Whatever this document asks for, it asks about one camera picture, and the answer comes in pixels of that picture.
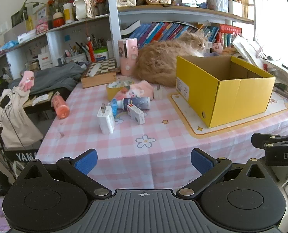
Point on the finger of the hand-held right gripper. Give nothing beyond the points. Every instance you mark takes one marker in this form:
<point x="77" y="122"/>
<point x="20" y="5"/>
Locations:
<point x="264" y="139"/>

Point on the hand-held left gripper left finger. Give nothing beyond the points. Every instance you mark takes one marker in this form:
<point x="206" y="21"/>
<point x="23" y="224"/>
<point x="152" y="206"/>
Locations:
<point x="87" y="162"/>

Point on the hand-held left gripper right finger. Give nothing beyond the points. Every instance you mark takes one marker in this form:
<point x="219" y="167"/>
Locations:
<point x="201" y="160"/>

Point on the large white charger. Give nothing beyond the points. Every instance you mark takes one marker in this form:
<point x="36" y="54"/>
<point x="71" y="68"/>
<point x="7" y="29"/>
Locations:
<point x="106" y="122"/>

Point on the yellow cardboard box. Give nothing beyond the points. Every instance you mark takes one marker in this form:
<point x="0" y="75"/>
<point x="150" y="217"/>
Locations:
<point x="241" y="102"/>

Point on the blue plastic packet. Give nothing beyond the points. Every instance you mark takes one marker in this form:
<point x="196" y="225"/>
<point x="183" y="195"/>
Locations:
<point x="114" y="108"/>

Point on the small white carton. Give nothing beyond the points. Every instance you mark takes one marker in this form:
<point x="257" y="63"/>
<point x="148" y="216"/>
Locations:
<point x="135" y="114"/>

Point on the yellow tape roll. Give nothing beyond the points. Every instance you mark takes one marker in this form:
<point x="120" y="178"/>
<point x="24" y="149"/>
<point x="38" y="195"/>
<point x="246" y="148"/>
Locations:
<point x="112" y="93"/>

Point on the navy tube with white cap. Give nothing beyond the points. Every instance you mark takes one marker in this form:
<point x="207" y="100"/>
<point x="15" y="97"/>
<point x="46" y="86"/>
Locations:
<point x="139" y="102"/>

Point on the small white plug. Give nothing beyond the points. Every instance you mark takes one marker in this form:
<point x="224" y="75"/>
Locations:
<point x="159" y="92"/>

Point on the pink bunny sock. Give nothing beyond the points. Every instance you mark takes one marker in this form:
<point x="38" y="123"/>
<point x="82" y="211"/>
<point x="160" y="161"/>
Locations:
<point x="144" y="89"/>

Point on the pink checked cloth desktop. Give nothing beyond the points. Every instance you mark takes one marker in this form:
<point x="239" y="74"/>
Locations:
<point x="85" y="131"/>

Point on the white orange-edged desk mat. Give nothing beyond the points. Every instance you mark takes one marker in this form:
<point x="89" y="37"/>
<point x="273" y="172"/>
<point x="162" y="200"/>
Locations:
<point x="180" y="111"/>

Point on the orange pink bottle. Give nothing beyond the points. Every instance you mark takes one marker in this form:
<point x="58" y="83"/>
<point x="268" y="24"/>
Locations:
<point x="61" y="108"/>

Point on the black digital piano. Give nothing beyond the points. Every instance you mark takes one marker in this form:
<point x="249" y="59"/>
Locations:
<point x="9" y="154"/>

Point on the white cloud-shaped paper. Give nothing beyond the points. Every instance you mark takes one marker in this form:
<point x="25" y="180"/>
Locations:
<point x="41" y="98"/>

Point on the light wooden board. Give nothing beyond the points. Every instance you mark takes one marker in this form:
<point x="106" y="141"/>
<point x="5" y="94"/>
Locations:
<point x="28" y="102"/>

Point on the wooden chess box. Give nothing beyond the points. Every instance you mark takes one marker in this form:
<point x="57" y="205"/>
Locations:
<point x="98" y="79"/>

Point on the white tote bag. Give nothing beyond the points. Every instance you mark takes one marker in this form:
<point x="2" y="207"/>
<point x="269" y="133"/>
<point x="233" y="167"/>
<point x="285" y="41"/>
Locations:
<point x="10" y="123"/>

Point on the white paper bag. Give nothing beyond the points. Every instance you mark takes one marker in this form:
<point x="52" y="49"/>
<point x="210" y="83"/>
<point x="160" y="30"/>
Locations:
<point x="248" y="48"/>

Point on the grey cloth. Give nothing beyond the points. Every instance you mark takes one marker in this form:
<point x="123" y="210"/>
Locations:
<point x="54" y="77"/>

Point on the long white case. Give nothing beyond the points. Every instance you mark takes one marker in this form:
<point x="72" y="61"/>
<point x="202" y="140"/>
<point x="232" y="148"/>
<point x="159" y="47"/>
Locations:
<point x="93" y="70"/>

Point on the pink glove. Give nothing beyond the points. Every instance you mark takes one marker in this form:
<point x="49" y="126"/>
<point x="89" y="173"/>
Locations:
<point x="27" y="80"/>

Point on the pink paw toy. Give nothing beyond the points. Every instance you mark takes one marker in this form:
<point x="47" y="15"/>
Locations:
<point x="217" y="47"/>

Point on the white pen holder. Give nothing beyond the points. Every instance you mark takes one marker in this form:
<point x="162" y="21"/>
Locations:
<point x="74" y="58"/>

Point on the fluffy orange cat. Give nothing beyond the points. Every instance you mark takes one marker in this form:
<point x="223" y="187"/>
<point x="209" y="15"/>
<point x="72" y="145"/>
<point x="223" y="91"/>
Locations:
<point x="156" y="63"/>

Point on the green-lid white jar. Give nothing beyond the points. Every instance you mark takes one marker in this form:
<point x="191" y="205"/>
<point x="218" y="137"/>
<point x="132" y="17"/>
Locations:
<point x="101" y="54"/>

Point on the pink cylindrical device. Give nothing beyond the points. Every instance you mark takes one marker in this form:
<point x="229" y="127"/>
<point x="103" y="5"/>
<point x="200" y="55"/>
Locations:
<point x="127" y="60"/>

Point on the white red-label box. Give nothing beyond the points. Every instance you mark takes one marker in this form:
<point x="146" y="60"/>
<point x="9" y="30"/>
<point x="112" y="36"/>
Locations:
<point x="45" y="60"/>

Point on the red tassel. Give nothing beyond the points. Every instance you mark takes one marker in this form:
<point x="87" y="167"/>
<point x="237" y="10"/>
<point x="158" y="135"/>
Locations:
<point x="91" y="51"/>

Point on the white pen storage box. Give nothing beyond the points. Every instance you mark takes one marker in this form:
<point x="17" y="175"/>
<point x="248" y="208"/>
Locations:
<point x="235" y="7"/>
<point x="220" y="4"/>

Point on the row of blue red books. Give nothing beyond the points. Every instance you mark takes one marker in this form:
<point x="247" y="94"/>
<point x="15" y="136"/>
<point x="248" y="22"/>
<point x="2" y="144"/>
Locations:
<point x="168" y="30"/>

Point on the blue plastic bag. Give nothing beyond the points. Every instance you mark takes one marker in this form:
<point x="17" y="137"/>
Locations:
<point x="9" y="45"/>

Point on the black white thick book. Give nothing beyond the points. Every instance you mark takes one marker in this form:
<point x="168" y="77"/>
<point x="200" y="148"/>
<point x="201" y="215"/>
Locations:
<point x="130" y="28"/>

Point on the pink flat box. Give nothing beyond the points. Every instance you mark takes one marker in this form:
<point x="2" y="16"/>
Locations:
<point x="41" y="26"/>

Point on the red white round jar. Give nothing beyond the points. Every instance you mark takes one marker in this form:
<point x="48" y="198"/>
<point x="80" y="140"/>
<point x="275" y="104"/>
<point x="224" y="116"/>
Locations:
<point x="58" y="20"/>

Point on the white wooden bookshelf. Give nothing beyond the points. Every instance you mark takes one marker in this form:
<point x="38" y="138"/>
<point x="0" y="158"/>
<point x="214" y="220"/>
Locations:
<point x="113" y="17"/>

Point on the white yellow cup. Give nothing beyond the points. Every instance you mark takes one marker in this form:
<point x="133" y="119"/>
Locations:
<point x="68" y="13"/>

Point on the dark tablet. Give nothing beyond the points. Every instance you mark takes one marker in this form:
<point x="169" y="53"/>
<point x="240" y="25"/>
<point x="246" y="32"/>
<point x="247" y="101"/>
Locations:
<point x="193" y="2"/>

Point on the white canvas bag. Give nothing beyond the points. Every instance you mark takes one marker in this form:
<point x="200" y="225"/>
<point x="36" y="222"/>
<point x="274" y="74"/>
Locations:
<point x="82" y="7"/>

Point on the black picture frame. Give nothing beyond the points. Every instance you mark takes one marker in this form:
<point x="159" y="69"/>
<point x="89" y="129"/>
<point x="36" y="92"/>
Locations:
<point x="19" y="17"/>

